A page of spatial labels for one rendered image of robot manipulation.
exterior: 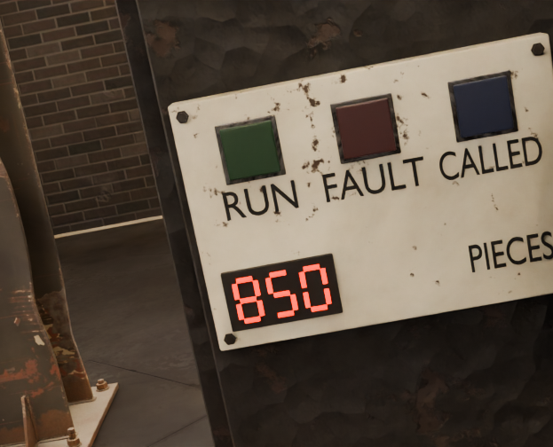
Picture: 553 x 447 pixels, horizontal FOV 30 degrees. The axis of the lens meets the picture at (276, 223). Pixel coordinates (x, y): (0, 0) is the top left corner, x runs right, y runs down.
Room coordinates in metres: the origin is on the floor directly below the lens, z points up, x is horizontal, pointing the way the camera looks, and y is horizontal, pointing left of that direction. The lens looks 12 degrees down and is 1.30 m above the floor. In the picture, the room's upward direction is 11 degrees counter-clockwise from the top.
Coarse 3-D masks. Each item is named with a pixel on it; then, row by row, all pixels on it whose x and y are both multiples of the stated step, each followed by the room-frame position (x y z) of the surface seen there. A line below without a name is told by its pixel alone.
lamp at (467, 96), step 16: (480, 80) 0.68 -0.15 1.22; (496, 80) 0.68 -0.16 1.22; (464, 96) 0.68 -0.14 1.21; (480, 96) 0.68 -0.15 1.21; (496, 96) 0.68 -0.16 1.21; (464, 112) 0.68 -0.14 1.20; (480, 112) 0.68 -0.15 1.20; (496, 112) 0.68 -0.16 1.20; (464, 128) 0.68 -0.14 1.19; (480, 128) 0.68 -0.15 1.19; (496, 128) 0.68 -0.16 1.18; (512, 128) 0.68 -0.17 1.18
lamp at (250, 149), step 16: (240, 128) 0.69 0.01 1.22; (256, 128) 0.69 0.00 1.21; (272, 128) 0.69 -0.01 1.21; (224, 144) 0.69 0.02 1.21; (240, 144) 0.69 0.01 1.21; (256, 144) 0.69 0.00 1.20; (272, 144) 0.69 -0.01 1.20; (240, 160) 0.69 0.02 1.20; (256, 160) 0.69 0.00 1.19; (272, 160) 0.69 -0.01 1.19; (240, 176) 0.69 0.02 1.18
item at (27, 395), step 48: (0, 48) 3.46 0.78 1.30; (0, 96) 3.46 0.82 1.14; (0, 144) 3.47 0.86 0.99; (0, 192) 3.16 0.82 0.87; (0, 240) 3.16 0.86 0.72; (48, 240) 3.46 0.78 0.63; (0, 288) 3.17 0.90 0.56; (48, 288) 3.46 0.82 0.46; (0, 336) 3.17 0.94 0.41; (48, 336) 3.47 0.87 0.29; (0, 384) 3.17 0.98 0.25; (48, 384) 3.16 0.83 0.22; (96, 384) 3.56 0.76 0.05; (0, 432) 3.18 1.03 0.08; (48, 432) 3.16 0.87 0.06; (96, 432) 3.18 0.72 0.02
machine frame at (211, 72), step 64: (128, 0) 0.80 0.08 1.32; (192, 0) 0.72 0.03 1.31; (256, 0) 0.71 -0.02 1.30; (320, 0) 0.71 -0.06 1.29; (384, 0) 0.71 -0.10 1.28; (448, 0) 0.70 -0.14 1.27; (512, 0) 0.70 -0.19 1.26; (192, 64) 0.72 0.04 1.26; (256, 64) 0.71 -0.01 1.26; (320, 64) 0.71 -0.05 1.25; (192, 256) 0.72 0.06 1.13; (192, 320) 0.80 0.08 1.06; (448, 320) 0.71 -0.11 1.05; (512, 320) 0.70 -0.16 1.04; (256, 384) 0.72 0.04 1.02; (320, 384) 0.71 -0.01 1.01; (384, 384) 0.71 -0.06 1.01; (448, 384) 0.71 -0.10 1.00; (512, 384) 0.70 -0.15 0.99
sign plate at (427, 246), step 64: (384, 64) 0.69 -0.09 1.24; (448, 64) 0.68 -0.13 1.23; (512, 64) 0.68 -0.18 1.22; (192, 128) 0.70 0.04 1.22; (320, 128) 0.69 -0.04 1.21; (448, 128) 0.68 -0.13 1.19; (192, 192) 0.70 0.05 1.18; (256, 192) 0.69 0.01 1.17; (320, 192) 0.69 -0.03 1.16; (384, 192) 0.69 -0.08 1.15; (448, 192) 0.68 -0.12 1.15; (512, 192) 0.68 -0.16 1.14; (256, 256) 0.69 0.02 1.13; (320, 256) 0.69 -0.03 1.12; (384, 256) 0.69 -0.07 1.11; (448, 256) 0.69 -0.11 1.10; (512, 256) 0.68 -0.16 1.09; (320, 320) 0.69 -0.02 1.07; (384, 320) 0.69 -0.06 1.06
